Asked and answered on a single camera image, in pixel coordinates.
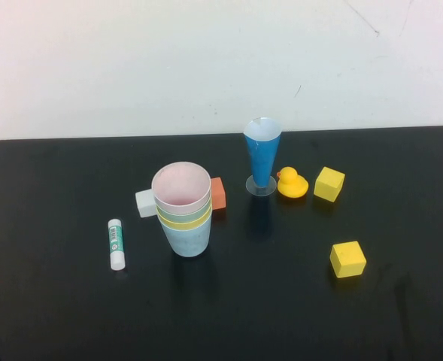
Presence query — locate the orange cube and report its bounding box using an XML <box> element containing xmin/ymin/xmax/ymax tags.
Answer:
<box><xmin>209</xmin><ymin>177</ymin><xmax>228</xmax><ymax>211</ymax></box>

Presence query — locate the pink plastic cup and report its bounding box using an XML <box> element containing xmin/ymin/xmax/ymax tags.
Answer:
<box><xmin>150</xmin><ymin>160</ymin><xmax>212</xmax><ymax>213</ymax></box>

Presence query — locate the light blue plastic cup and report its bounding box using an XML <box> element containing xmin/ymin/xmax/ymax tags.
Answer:
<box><xmin>160</xmin><ymin>217</ymin><xmax>211</xmax><ymax>258</ymax></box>

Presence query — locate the yellow wooden cube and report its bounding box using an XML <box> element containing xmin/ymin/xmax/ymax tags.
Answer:
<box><xmin>329</xmin><ymin>241</ymin><xmax>368</xmax><ymax>280</ymax></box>
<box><xmin>313</xmin><ymin>166</ymin><xmax>347</xmax><ymax>202</ymax></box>

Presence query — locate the yellow rubber duck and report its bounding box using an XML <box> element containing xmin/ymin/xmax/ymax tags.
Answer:
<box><xmin>276</xmin><ymin>166</ymin><xmax>309</xmax><ymax>200</ymax></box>

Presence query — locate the white cube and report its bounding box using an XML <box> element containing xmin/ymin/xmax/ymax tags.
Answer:
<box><xmin>135</xmin><ymin>189</ymin><xmax>158</xmax><ymax>219</ymax></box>

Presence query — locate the green plastic cup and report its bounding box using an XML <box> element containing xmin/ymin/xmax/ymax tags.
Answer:
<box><xmin>155</xmin><ymin>198</ymin><xmax>211</xmax><ymax>224</ymax></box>

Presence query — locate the yellow plastic cup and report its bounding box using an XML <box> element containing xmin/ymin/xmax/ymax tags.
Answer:
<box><xmin>157</xmin><ymin>211</ymin><xmax>211</xmax><ymax>231</ymax></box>

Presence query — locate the blue cone glass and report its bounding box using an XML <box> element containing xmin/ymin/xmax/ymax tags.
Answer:
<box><xmin>243</xmin><ymin>117</ymin><xmax>283</xmax><ymax>197</ymax></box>

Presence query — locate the green white glue stick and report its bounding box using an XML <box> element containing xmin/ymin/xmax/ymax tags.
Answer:
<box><xmin>107</xmin><ymin>218</ymin><xmax>126</xmax><ymax>272</ymax></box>

